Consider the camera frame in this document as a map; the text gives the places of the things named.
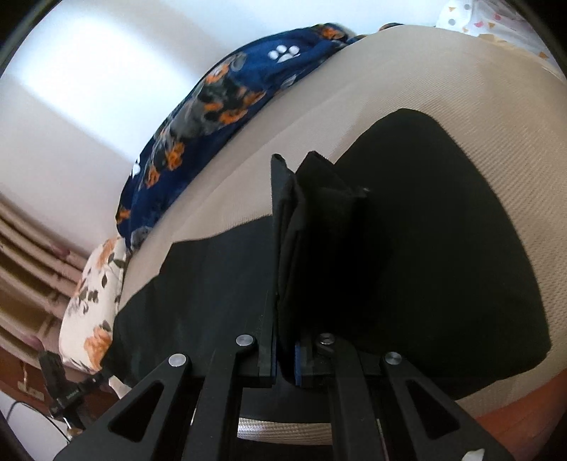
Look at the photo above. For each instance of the blue dog print blanket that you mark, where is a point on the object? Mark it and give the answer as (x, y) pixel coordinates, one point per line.
(230, 97)

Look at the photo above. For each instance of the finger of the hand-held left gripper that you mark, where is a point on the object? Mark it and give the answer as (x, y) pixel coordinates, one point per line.
(93, 383)

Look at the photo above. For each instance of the black pants with orange lining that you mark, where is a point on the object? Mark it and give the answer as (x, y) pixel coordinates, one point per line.
(421, 221)

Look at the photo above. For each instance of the brown wooden furniture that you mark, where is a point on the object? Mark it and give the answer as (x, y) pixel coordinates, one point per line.
(17, 368)

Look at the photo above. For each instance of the white floral pillow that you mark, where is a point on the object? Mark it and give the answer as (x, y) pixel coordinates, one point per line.
(93, 301)

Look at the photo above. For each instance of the beige patterned curtain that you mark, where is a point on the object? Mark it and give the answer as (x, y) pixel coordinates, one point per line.
(26, 266)

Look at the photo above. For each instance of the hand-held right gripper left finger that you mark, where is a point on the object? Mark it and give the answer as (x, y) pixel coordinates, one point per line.
(268, 359)

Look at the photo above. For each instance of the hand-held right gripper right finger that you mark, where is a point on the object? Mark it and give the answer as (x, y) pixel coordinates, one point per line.
(297, 364)

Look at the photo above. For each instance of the orange bed sheet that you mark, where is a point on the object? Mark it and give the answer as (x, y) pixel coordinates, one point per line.
(509, 412)

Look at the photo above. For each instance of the beige woven bed mat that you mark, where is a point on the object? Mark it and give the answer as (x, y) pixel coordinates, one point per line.
(354, 80)

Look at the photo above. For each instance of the white spotted cloth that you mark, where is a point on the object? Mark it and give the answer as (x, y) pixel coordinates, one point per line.
(465, 17)

